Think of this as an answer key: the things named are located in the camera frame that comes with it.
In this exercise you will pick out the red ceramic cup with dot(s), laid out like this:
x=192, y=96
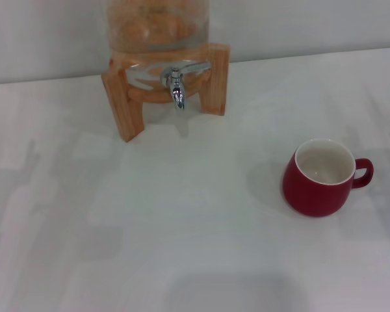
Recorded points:
x=315, y=195

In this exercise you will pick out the wooden dispenser stand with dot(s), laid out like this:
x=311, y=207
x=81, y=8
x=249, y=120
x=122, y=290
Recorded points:
x=125, y=107

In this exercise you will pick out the chrome faucet tap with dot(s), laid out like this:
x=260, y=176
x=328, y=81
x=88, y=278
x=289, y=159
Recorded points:
x=178, y=94

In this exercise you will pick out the glass drink dispenser jar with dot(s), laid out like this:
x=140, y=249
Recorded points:
x=156, y=26

